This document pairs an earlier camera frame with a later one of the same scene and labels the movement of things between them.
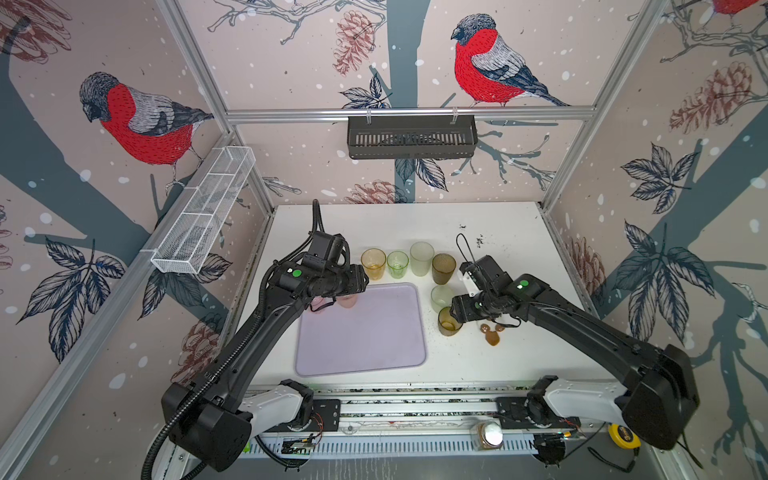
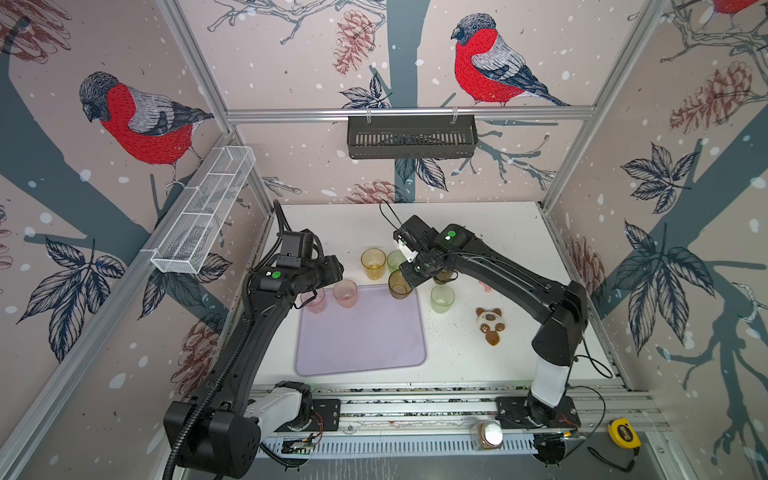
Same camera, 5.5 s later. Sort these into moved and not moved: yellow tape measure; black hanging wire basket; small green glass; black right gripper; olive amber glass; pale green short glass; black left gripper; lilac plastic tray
Moved: black right gripper; olive amber glass; black left gripper
Not moved: black hanging wire basket; pale green short glass; yellow tape measure; small green glass; lilac plastic tray
